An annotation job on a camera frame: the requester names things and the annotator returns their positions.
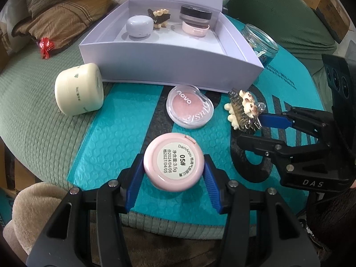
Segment hedgehog hair claw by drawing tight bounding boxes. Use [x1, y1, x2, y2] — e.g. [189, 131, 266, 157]
[224, 89, 267, 134]

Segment pink round compact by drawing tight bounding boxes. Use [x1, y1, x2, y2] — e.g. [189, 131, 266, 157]
[143, 133, 204, 192]

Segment clear pink blush compact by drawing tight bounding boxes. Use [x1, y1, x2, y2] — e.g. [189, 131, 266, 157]
[166, 85, 214, 129]

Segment cream white jar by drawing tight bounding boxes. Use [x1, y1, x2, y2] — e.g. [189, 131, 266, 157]
[54, 63, 104, 116]

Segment brown bear hair claw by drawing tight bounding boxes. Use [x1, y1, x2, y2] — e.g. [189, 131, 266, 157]
[147, 8, 171, 29]

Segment tan fuzzy trouser leg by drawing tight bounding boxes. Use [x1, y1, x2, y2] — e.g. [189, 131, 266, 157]
[3, 183, 67, 263]

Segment clear glass candy jar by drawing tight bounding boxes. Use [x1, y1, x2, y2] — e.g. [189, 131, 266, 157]
[241, 24, 279, 68]

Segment cardboard box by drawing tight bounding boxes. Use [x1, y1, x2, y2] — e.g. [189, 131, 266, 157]
[303, 0, 351, 44]

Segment black lid glass jar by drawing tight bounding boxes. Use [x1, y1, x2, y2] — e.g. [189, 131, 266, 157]
[179, 5, 212, 26]

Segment lavender gift box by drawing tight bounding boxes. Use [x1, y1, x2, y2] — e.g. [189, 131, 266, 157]
[79, 0, 263, 92]

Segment red tassel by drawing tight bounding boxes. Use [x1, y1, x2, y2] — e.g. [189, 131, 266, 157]
[39, 37, 54, 59]

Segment white round case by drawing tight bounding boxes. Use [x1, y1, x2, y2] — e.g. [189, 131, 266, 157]
[125, 15, 154, 38]

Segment brown striped pillow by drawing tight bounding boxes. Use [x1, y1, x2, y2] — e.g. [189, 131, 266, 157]
[12, 0, 113, 56]

